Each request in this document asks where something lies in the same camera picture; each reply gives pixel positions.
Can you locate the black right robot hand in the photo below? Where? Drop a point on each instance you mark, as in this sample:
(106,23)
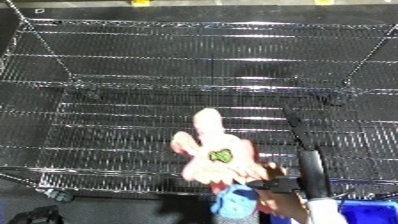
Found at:
(313,170)

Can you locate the pink and blue soft toy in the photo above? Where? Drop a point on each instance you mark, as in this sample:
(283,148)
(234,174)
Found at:
(216,146)

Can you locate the pale right robot arm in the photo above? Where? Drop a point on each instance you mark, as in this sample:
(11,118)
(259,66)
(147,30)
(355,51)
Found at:
(326,211)

